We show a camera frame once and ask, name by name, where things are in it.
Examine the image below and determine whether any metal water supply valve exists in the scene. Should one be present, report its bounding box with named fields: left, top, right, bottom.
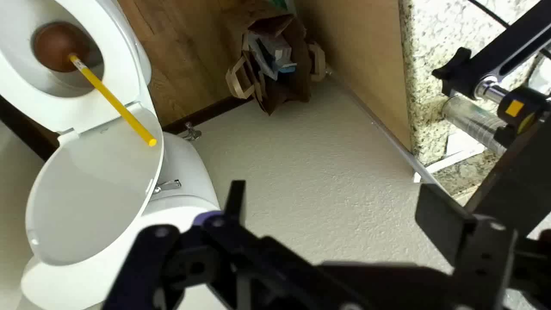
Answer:
left=181, top=120, right=203, bottom=143

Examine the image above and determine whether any blue white box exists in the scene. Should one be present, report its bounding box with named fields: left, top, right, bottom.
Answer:
left=245, top=31, right=300, bottom=81

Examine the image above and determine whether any speckled granite countertop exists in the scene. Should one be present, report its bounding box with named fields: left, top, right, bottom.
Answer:
left=396, top=0, right=551, bottom=200

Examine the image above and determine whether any yellow handled toilet plunger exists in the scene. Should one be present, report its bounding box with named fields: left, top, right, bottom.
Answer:
left=31, top=20, right=160, bottom=150

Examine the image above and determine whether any white toilet lid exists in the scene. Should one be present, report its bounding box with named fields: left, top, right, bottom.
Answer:
left=24, top=101, right=167, bottom=267

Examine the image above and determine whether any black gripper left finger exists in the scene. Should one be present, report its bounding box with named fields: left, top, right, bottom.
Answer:
left=102, top=179, right=358, bottom=310

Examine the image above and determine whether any white toilet seat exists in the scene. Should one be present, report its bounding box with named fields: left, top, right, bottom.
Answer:
left=0, top=0, right=153, bottom=134

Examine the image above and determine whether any silver tube with yellow label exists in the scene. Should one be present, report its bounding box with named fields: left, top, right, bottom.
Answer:
left=443, top=84, right=551, bottom=158

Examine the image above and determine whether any white toilet with tank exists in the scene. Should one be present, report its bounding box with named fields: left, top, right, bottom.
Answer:
left=0, top=0, right=222, bottom=310

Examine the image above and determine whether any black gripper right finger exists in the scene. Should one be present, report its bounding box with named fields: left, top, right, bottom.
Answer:
left=413, top=182, right=551, bottom=310

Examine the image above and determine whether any chrome flush lever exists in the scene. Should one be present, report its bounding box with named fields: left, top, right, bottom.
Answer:
left=153, top=177, right=184, bottom=194

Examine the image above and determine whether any brown paper bag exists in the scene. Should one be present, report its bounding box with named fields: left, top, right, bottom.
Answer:
left=224, top=12, right=334, bottom=117

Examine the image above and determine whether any wooden vanity cabinet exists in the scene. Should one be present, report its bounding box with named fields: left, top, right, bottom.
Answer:
left=298, top=0, right=417, bottom=155

